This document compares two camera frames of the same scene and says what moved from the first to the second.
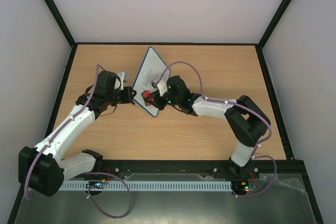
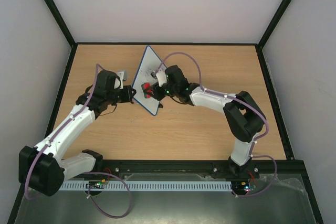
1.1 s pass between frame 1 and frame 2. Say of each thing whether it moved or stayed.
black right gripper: moved
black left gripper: stayed
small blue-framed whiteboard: stayed
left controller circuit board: stayed
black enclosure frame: stayed
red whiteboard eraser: moved
